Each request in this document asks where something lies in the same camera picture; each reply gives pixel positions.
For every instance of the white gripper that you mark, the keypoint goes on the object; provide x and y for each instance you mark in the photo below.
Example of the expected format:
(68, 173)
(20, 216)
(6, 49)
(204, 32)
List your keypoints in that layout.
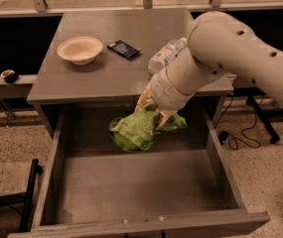
(165, 88)

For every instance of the grey wooden cabinet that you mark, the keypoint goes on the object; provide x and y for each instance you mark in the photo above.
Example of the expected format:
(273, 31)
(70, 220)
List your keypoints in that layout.
(109, 77)

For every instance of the black snack packet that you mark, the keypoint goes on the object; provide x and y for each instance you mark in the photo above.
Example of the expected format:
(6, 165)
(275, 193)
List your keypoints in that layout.
(124, 50)

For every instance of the black chair frame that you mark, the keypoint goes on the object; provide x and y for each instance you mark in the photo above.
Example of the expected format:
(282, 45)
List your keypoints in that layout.
(21, 141)

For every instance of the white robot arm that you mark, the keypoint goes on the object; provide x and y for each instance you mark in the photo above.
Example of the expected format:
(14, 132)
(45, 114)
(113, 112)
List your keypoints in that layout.
(217, 43)

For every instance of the black tape measure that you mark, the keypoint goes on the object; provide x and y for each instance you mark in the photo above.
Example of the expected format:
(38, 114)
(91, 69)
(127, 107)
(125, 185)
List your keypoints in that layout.
(9, 75)

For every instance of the open grey top drawer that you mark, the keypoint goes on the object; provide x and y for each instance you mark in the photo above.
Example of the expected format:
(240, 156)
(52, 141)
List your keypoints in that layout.
(181, 188)

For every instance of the green rice chip bag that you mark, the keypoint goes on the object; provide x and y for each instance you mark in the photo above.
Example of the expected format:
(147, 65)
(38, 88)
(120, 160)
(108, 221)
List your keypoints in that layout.
(135, 132)

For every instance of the white paper bowl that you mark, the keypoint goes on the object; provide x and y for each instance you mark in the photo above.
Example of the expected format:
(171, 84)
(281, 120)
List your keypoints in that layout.
(80, 50)

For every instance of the clear plastic water bottle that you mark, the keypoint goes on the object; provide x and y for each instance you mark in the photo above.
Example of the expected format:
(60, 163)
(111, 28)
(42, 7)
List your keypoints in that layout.
(163, 57)

